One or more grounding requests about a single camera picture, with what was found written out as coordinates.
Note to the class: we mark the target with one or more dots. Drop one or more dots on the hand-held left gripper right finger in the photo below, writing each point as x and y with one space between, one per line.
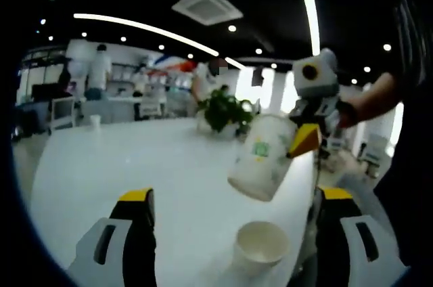
358 249

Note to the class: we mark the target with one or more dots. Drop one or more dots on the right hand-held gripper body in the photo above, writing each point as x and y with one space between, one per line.
321 80

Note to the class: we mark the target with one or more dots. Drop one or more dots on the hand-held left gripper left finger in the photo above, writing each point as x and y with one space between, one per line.
101 249

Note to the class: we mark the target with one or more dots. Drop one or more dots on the slim white paper cup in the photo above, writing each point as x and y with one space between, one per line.
95 122

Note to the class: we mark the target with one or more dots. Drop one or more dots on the person's right hand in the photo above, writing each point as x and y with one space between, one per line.
348 116

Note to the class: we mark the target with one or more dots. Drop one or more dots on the black hanging screen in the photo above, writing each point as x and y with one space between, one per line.
258 77

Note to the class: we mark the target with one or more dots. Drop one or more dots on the straight ceiling light strip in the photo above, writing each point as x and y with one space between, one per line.
309 2

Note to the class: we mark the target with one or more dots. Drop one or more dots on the potted green plant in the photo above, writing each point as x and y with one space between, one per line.
223 111

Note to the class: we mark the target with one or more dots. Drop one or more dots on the white table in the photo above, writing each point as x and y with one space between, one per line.
135 158

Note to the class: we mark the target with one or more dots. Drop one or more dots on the ceiling air conditioner vent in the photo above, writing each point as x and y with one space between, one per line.
207 6

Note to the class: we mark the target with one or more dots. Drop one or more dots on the grey counter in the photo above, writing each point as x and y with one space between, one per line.
111 111

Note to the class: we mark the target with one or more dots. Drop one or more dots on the white office chair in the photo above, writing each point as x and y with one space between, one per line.
150 107
62 111

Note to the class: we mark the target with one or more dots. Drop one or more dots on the curved ceiling light strip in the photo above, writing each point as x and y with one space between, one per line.
145 26

